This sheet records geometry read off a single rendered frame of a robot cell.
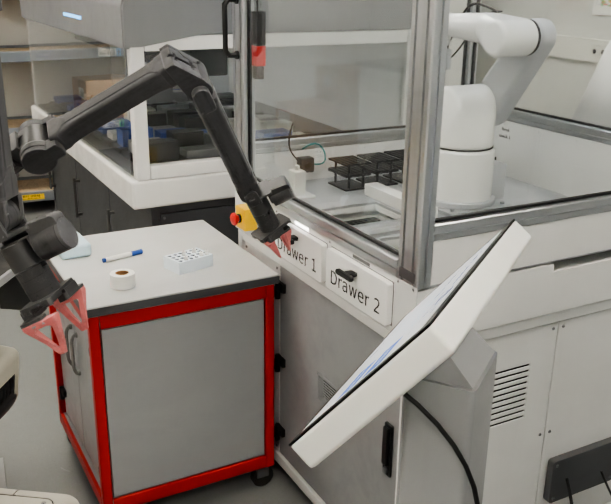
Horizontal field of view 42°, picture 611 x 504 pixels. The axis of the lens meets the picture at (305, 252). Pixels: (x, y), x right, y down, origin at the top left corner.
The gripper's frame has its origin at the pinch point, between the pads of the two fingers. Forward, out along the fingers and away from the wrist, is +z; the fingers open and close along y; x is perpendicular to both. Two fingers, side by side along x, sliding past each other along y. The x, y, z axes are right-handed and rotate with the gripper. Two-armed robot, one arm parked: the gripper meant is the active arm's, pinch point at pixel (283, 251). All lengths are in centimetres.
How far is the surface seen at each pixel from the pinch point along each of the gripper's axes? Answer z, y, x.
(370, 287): 0.0, 3.6, -36.8
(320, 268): 3.8, 3.1, -12.2
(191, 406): 34, -44, 15
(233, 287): 7.5, -14.6, 12.6
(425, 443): -17, -25, -99
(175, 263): -2.0, -22.7, 27.6
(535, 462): 70, 19, -55
